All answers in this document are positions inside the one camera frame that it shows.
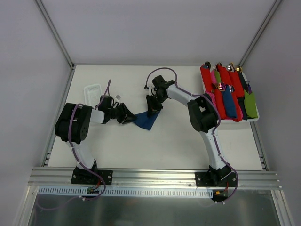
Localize blue paper napkin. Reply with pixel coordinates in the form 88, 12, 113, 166
131, 112, 160, 131

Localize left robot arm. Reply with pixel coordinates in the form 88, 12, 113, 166
55, 95, 137, 184

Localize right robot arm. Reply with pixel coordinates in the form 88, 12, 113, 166
146, 75, 228, 186

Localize pink napkin roll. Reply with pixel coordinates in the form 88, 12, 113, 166
210, 70, 217, 87

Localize green napkin roll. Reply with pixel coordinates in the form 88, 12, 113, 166
244, 90, 258, 118

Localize small white basket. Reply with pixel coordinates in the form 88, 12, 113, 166
84, 83, 102, 108

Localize large white tray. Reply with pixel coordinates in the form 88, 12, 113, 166
200, 62, 260, 123

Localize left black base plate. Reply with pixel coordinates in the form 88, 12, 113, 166
71, 167, 113, 185

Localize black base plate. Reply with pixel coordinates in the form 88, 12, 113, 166
71, 167, 113, 185
195, 171, 238, 187

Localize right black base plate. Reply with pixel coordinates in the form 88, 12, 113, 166
195, 171, 238, 187

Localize aluminium rail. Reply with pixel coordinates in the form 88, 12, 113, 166
28, 167, 283, 190

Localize white cable duct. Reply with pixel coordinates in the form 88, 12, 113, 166
38, 186, 213, 199

